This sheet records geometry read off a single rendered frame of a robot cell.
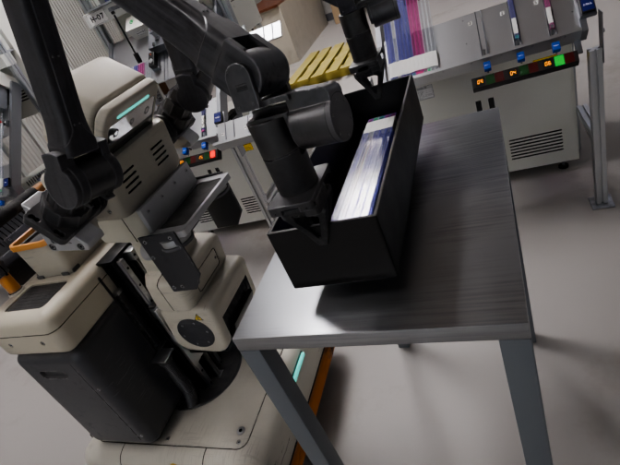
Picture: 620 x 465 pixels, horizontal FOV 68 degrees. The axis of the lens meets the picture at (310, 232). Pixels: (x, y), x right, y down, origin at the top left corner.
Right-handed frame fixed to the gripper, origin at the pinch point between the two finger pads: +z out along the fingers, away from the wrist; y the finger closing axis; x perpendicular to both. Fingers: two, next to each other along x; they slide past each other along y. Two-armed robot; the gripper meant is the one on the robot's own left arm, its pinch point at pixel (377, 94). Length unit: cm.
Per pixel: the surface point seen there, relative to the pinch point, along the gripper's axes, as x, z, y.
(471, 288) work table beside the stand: -18, 13, -56
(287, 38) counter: 221, 56, 513
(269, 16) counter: 232, 23, 513
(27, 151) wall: 456, 31, 258
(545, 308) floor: -28, 94, 17
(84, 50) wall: 463, -34, 430
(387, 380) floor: 24, 92, -12
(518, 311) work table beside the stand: -24, 13, -61
